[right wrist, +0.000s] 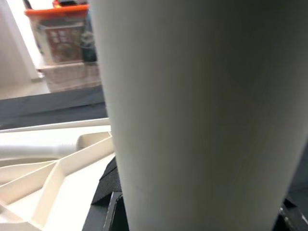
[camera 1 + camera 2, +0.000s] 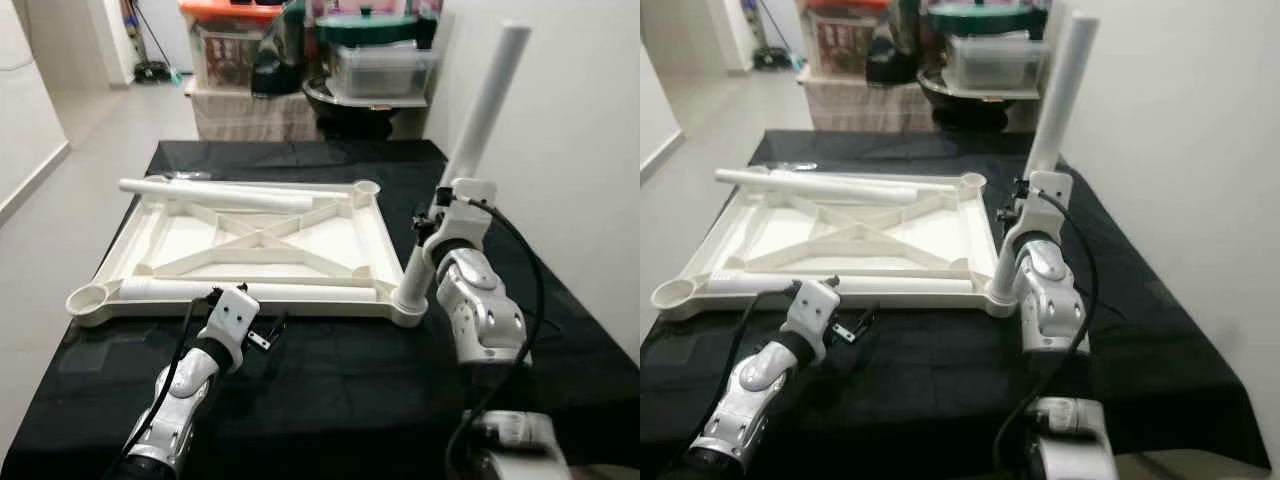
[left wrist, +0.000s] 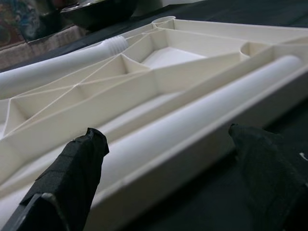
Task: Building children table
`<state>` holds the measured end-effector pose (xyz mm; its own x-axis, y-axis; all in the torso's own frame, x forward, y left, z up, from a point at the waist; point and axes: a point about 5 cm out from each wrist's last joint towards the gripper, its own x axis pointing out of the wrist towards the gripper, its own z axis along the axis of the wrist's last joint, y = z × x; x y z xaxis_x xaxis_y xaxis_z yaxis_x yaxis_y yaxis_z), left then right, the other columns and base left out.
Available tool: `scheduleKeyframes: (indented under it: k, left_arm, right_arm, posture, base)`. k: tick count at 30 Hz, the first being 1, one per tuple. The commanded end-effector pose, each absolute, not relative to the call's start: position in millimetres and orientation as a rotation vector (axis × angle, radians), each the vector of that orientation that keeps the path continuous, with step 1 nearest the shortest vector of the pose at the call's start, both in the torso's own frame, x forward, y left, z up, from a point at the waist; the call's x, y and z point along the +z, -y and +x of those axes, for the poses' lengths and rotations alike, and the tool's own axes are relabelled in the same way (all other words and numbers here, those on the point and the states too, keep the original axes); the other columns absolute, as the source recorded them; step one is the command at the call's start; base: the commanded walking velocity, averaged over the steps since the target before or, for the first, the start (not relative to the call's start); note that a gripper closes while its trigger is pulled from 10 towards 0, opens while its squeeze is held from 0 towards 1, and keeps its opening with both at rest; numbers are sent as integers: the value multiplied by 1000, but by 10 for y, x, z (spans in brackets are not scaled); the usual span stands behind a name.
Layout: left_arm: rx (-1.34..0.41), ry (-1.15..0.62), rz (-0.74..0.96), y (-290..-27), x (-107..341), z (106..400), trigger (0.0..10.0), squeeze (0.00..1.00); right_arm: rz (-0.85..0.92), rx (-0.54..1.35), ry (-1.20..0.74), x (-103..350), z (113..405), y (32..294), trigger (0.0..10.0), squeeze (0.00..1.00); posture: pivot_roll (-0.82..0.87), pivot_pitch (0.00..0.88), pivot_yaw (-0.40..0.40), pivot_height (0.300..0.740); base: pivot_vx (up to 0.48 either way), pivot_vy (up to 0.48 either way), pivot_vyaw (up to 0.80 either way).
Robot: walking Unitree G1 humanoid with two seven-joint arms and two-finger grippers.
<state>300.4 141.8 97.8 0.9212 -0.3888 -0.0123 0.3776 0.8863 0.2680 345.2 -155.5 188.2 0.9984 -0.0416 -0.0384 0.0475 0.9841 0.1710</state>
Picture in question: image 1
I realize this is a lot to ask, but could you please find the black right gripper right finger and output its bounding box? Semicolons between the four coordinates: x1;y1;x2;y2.
271;194;308;231

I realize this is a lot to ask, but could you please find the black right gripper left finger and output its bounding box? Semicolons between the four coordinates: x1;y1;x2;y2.
83;156;130;231

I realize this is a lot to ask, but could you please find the white plastic table leg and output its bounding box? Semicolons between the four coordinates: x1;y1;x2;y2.
89;0;308;231
0;141;78;161

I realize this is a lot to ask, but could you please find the cream plastic children table top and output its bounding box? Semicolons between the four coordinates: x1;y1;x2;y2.
0;117;116;231

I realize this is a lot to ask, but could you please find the black table cloth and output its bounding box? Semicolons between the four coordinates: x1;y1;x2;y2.
0;85;308;210

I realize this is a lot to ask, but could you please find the cloth covered bench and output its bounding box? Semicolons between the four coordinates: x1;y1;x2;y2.
37;63;103;93

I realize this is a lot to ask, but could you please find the black bag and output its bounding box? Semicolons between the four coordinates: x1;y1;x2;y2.
81;12;99;64

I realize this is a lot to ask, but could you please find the storage box with orange lid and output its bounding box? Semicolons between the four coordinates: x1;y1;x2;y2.
24;2;91;64

